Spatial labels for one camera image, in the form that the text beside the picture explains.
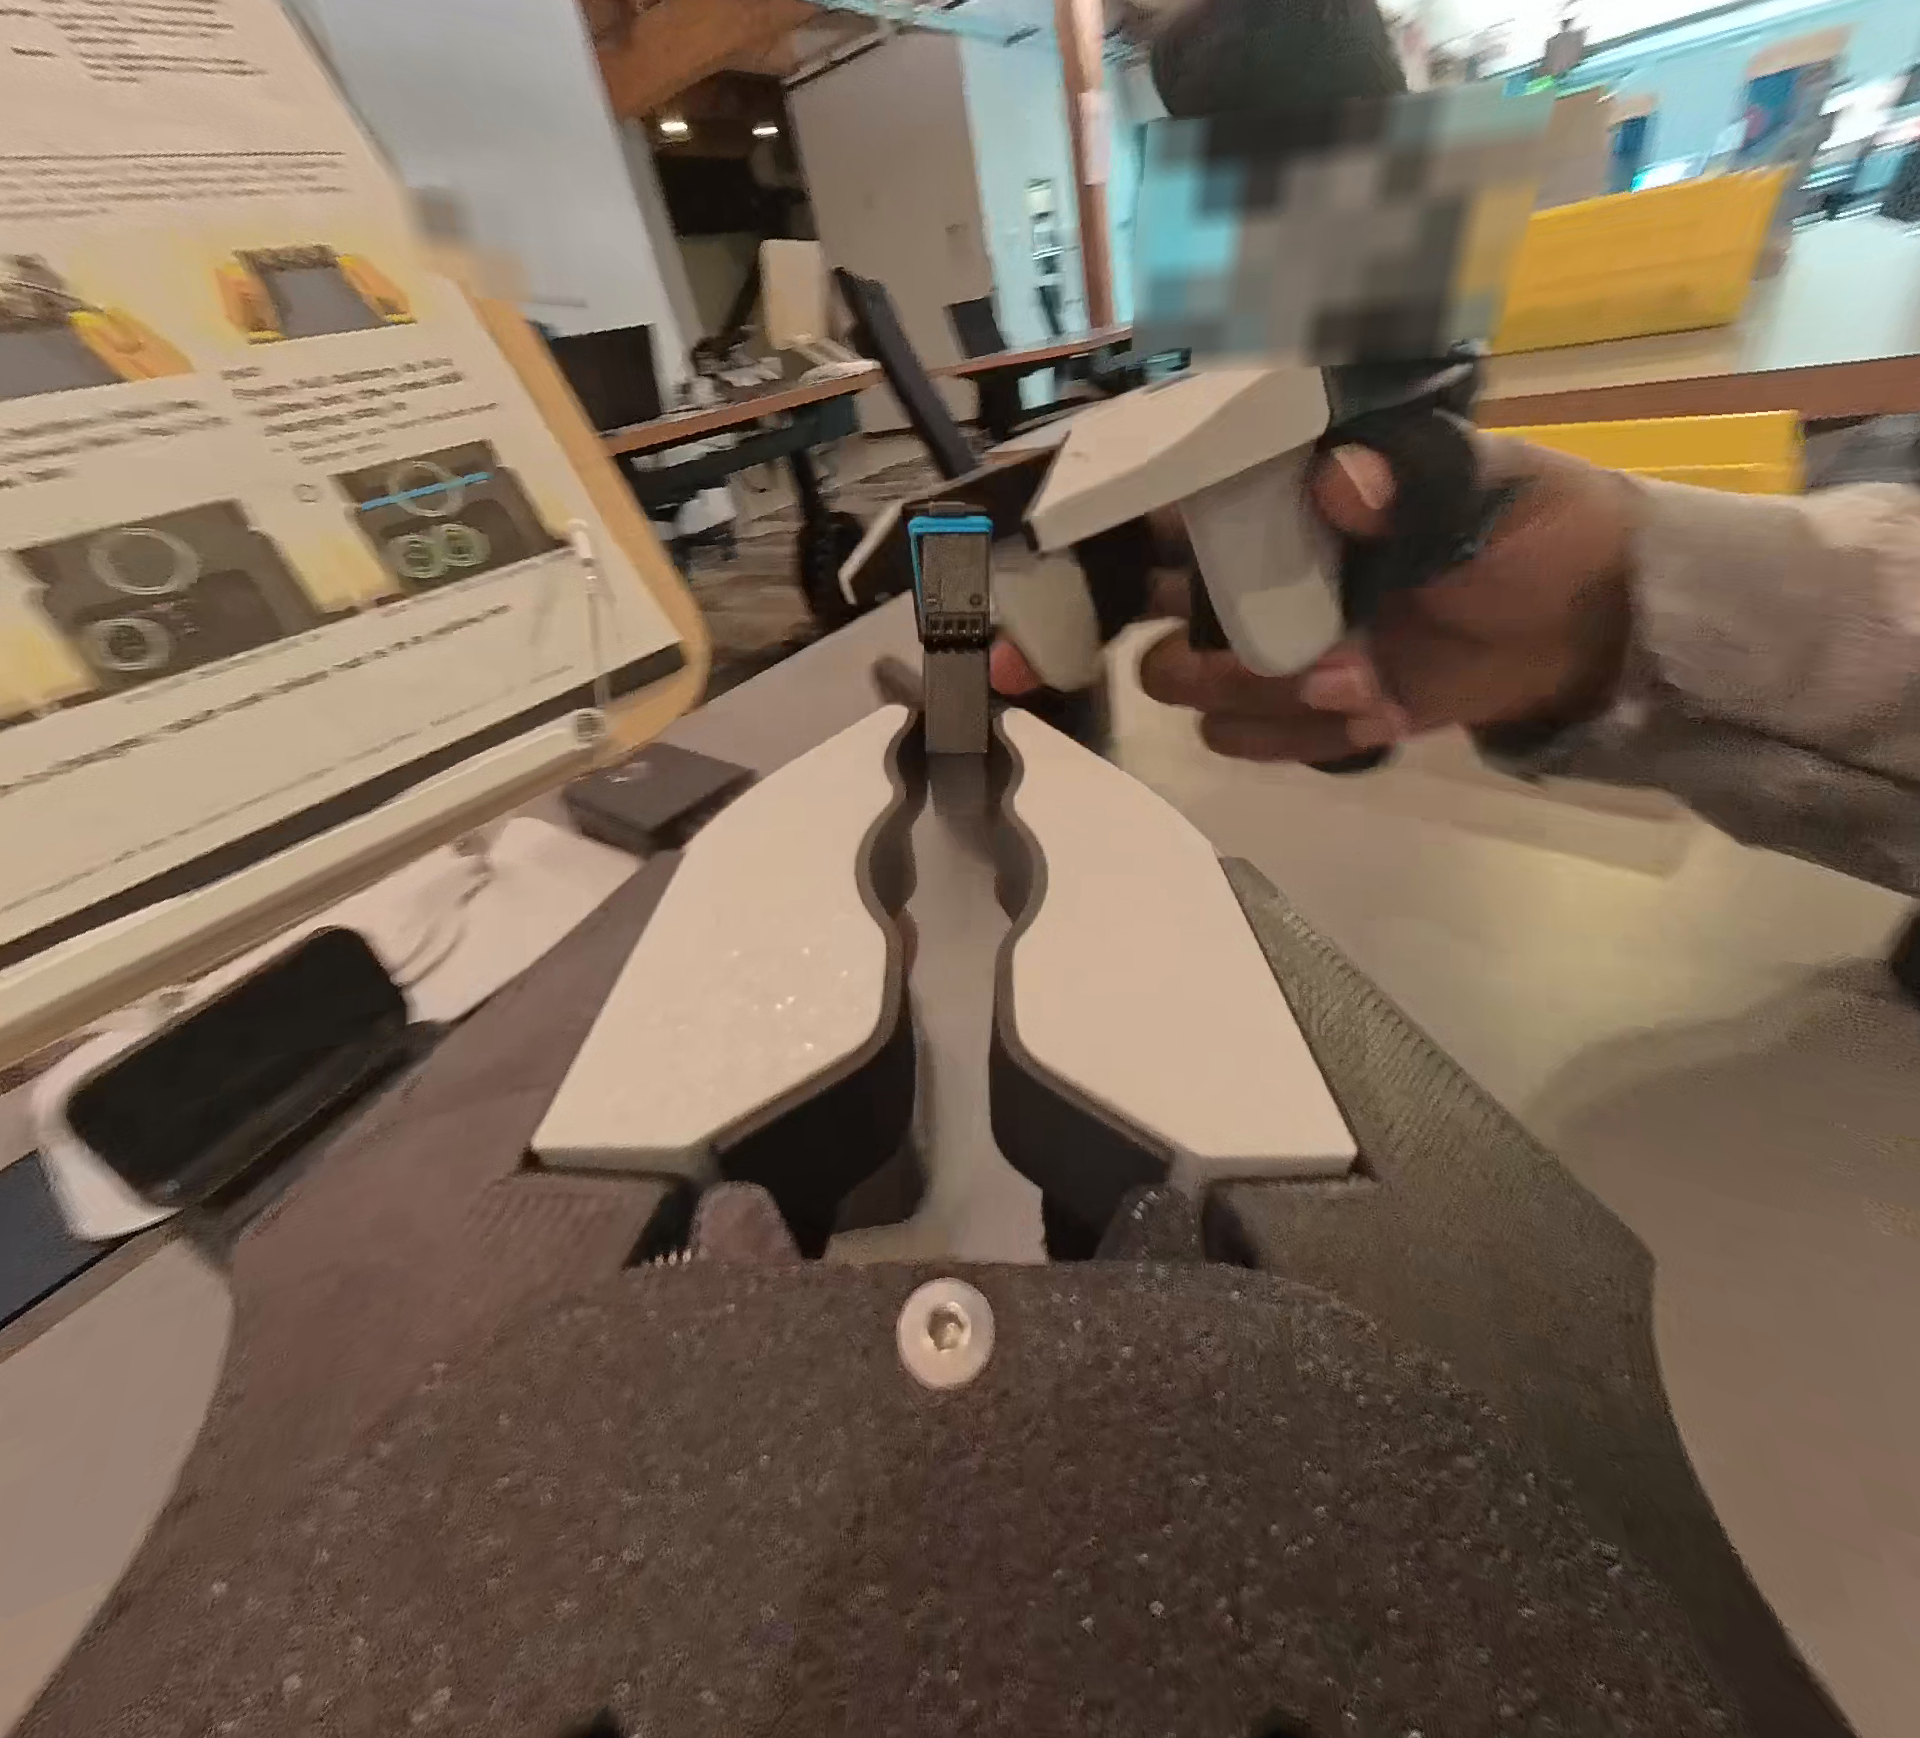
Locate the white base mat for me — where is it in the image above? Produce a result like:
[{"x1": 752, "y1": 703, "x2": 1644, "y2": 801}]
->
[{"x1": 29, "y1": 824, "x2": 602, "y2": 1235}]

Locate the wooden work table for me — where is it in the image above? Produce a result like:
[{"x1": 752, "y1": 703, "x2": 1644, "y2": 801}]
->
[{"x1": 1471, "y1": 225, "x2": 1920, "y2": 427}]

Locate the person's right hand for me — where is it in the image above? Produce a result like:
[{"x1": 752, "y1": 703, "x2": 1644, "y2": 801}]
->
[{"x1": 1141, "y1": 435, "x2": 1645, "y2": 765}]

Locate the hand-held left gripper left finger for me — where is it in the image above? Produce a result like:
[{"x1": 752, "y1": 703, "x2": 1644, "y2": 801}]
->
[{"x1": 532, "y1": 711, "x2": 916, "y2": 1175}]

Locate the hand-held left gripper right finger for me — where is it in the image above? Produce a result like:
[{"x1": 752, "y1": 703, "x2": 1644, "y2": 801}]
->
[{"x1": 990, "y1": 713, "x2": 1356, "y2": 1185}]

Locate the wooden desk with monitors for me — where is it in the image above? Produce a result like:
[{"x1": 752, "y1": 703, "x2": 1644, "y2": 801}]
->
[{"x1": 600, "y1": 323, "x2": 1141, "y2": 571}]

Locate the thin grey cord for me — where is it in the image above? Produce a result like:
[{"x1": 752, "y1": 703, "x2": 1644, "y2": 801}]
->
[{"x1": 565, "y1": 525, "x2": 622, "y2": 721}]

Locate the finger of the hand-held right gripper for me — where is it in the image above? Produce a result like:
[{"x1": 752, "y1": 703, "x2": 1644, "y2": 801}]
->
[
  {"x1": 845, "y1": 441, "x2": 1104, "y2": 697},
  {"x1": 1021, "y1": 368, "x2": 1330, "y2": 554}
]

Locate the white clip bar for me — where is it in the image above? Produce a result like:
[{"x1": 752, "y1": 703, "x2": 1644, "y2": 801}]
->
[{"x1": 0, "y1": 713, "x2": 677, "y2": 1050}]

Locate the dark flat mat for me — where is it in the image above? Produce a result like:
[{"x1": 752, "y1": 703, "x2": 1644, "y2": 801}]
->
[{"x1": 0, "y1": 1154, "x2": 121, "y2": 1325}]

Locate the wooden instruction board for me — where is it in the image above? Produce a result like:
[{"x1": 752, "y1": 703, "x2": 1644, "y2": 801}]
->
[{"x1": 0, "y1": 0, "x2": 713, "y2": 1066}]

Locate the black charging hub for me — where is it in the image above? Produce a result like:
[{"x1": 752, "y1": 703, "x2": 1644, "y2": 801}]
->
[{"x1": 563, "y1": 742, "x2": 758, "y2": 859}]

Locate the black battery blue stripe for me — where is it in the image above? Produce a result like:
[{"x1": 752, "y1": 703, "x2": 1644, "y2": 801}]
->
[{"x1": 910, "y1": 502, "x2": 1000, "y2": 756}]

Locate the person's right forearm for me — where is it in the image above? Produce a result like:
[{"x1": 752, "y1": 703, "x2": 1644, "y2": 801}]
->
[{"x1": 1561, "y1": 464, "x2": 1920, "y2": 885}]

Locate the black battery charger case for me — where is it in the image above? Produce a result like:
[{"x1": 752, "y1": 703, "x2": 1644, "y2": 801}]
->
[{"x1": 59, "y1": 929, "x2": 415, "y2": 1205}]

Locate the black computer monitor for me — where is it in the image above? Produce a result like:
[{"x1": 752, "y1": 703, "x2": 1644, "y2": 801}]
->
[{"x1": 540, "y1": 323, "x2": 669, "y2": 435}]

